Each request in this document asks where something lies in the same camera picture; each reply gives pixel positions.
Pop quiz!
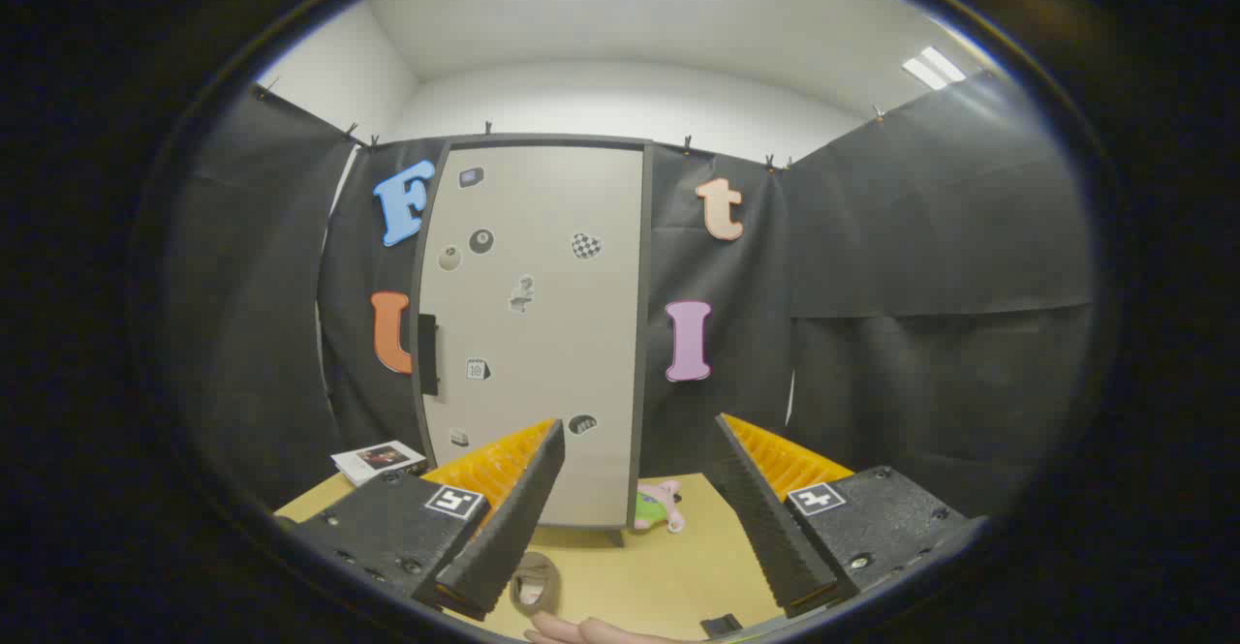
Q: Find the brown fuzzy shoe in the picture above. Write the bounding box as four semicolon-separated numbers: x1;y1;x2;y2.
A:
511;552;561;618

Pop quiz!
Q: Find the small ceiling light panel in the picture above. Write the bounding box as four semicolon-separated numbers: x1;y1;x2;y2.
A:
901;46;968;91

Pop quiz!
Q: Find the pink and green plush toy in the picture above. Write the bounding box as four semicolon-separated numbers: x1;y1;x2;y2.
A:
635;479;687;535

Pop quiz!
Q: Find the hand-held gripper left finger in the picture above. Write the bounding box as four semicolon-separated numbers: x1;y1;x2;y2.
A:
274;417;567;623

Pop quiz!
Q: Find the black backdrop cloth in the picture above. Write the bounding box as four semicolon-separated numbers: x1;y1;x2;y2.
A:
165;73;1096;519

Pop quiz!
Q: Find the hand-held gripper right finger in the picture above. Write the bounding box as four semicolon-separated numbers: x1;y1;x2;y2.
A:
715;414;989;619

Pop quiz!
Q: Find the light grey shoe cabinet door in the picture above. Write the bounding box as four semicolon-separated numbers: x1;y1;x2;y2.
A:
418;145;645;529

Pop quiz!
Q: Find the black cabinet door handle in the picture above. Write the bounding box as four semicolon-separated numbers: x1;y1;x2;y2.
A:
418;314;441;397

